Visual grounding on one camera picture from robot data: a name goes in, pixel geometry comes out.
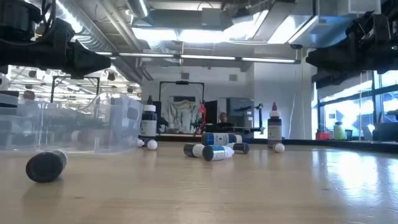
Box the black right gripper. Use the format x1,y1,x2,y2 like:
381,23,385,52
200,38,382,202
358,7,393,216
306,43,398,73

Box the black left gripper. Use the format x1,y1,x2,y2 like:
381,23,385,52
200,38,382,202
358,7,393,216
0,39,112,79

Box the large black food coloring bottle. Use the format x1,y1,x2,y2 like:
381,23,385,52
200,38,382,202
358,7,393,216
140,95,158,140

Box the small black food coloring bottle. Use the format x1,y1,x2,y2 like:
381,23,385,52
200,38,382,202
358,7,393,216
228,142,251,155
25,149,68,184

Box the small teal food coloring bottle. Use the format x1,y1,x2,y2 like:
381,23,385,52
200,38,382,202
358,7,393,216
183,142,206,158

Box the large blue food coloring bottle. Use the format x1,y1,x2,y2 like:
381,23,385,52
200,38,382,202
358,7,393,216
201,132,251,146

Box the small blue food coloring bottle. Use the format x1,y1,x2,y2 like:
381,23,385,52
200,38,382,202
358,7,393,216
201,144,235,162

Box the clear plastic bin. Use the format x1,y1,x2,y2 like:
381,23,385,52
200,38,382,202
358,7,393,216
0,93,144,156

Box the green jug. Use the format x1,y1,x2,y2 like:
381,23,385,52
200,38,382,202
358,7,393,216
333,121,346,141

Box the black sofa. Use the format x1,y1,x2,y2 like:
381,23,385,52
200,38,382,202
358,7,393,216
371,108,398,142

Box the black rolling stand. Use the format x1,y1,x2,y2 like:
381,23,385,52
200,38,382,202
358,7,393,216
223,102,266,135

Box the grey equipment box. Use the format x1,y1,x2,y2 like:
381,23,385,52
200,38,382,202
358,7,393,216
226,96,255,128

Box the grey cloth cover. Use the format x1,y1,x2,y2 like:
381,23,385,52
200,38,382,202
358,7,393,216
164,99,201,133

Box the long fluorescent light strip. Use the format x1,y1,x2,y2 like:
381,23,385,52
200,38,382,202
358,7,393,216
96,51,302,65

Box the red and black robot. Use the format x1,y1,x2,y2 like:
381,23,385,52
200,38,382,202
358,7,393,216
191,103,208,134

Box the black cabinet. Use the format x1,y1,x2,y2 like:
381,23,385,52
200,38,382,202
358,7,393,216
205,100,219,133

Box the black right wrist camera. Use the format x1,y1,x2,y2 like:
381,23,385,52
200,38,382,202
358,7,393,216
345,12,374,47

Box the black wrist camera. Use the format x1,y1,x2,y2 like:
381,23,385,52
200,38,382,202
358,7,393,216
345,12,374,47
49,17,76,44

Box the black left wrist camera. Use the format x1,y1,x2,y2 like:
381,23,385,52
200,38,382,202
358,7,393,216
49,17,76,44

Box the white hanging cable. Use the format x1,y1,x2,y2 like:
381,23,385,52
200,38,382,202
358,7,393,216
287,49,307,140

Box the black aluminium table frame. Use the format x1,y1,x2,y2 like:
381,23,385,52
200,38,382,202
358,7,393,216
155,133,398,154

